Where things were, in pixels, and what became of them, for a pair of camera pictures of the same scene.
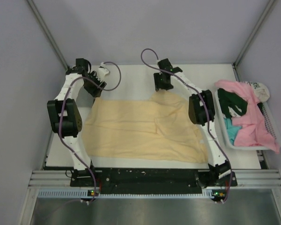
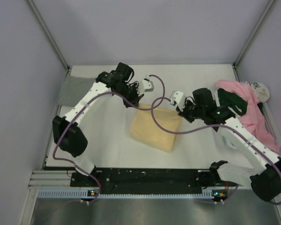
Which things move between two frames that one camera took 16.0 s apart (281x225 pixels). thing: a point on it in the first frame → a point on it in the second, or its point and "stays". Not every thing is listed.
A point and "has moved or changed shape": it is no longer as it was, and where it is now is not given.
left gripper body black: x=91 y=87 → x=130 y=93
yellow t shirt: x=156 y=129 has moved or changed shape
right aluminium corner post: x=235 y=64 stays
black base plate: x=135 y=180 stays
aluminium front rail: x=62 y=178 stays
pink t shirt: x=255 y=130 stays
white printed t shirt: x=261 y=92 stays
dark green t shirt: x=227 y=99 stays
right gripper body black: x=159 y=83 → x=191 y=111
